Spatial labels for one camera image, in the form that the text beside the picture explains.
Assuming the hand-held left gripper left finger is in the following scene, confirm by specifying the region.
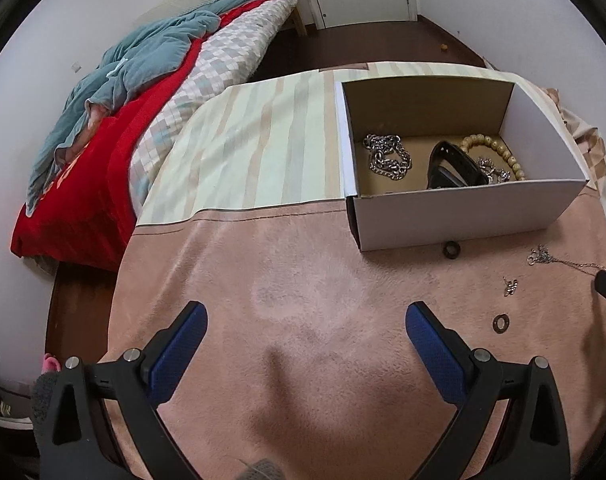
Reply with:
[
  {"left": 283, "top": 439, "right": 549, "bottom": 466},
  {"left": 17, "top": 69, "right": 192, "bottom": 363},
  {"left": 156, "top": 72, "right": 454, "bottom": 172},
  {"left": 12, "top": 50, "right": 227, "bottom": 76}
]
[{"left": 33, "top": 301, "right": 209, "bottom": 480}]

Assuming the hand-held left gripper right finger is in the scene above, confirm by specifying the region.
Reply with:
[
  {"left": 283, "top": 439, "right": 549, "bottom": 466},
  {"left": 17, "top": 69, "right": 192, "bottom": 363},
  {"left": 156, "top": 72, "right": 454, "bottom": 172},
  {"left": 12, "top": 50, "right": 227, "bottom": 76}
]
[{"left": 405, "top": 301, "right": 574, "bottom": 480}]

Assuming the thin silver necklace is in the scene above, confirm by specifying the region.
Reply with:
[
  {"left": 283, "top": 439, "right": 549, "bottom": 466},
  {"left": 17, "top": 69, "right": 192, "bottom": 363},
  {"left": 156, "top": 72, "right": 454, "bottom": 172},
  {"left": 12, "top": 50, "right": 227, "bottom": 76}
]
[{"left": 527, "top": 244, "right": 606, "bottom": 274}]

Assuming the white cardboard box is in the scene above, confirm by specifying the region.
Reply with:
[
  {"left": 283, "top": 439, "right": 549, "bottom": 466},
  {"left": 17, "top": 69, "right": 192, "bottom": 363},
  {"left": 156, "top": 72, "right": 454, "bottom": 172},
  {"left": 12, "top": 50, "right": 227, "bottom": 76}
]
[{"left": 335, "top": 67, "right": 604, "bottom": 253}]

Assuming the grey fuzzy cloth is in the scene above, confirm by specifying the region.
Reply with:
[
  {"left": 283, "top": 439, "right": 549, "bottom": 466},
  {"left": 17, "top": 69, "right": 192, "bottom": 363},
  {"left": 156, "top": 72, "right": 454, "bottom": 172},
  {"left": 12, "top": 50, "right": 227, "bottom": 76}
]
[{"left": 31, "top": 371, "right": 64, "bottom": 433}]

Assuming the beige patterned cloth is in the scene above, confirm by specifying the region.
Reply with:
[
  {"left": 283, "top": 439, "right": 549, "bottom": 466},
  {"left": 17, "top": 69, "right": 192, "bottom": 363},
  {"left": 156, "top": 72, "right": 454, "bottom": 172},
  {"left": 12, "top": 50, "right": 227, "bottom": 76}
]
[{"left": 543, "top": 87, "right": 606, "bottom": 191}]

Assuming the red blanket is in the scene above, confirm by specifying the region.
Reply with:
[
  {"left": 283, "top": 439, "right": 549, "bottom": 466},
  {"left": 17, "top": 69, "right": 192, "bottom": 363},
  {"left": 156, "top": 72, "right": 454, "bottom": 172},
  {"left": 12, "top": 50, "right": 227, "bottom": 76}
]
[{"left": 10, "top": 7, "right": 245, "bottom": 272}]

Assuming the black wristband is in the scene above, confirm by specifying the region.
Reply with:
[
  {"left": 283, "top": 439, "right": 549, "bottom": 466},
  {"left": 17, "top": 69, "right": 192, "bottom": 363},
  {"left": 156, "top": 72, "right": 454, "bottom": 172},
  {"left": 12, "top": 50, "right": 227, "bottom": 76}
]
[{"left": 426, "top": 140, "right": 485, "bottom": 190}]

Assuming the checkered quilt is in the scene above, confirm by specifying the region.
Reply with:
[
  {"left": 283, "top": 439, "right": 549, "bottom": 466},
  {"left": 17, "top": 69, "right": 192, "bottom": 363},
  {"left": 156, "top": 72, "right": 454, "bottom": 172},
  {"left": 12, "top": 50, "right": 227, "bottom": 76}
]
[{"left": 128, "top": 0, "right": 301, "bottom": 211}]

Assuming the bed with red blanket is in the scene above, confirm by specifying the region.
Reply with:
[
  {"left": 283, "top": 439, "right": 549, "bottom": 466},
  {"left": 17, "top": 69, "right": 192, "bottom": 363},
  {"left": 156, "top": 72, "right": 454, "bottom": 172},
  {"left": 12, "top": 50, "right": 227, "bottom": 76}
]
[{"left": 26, "top": 0, "right": 300, "bottom": 218}]

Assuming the small silver chain bracelet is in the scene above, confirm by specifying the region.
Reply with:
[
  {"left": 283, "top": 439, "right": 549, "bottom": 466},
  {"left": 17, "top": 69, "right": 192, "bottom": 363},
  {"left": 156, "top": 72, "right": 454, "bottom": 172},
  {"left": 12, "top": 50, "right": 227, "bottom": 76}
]
[{"left": 475, "top": 157, "right": 512, "bottom": 185}]

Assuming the beige beaded bracelet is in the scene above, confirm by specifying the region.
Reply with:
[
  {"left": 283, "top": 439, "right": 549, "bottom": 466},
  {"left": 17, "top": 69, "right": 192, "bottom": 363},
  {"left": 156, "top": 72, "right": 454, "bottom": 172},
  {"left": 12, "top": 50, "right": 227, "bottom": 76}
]
[{"left": 459, "top": 133, "right": 527, "bottom": 182}]

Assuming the thick silver chain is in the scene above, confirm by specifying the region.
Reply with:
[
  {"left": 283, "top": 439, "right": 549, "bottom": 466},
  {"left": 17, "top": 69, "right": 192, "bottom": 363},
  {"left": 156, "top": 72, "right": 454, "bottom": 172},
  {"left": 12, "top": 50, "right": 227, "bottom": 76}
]
[{"left": 364, "top": 133, "right": 413, "bottom": 182}]

